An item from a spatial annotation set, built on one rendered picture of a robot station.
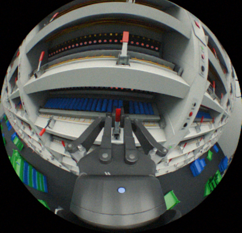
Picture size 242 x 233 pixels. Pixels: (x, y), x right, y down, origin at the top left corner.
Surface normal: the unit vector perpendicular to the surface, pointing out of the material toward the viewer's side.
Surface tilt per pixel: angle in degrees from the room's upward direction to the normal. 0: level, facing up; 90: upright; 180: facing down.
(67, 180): 0
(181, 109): 90
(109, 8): 110
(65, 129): 20
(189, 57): 90
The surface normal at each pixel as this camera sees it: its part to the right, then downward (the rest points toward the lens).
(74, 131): 0.09, -0.63
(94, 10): -0.01, 0.77
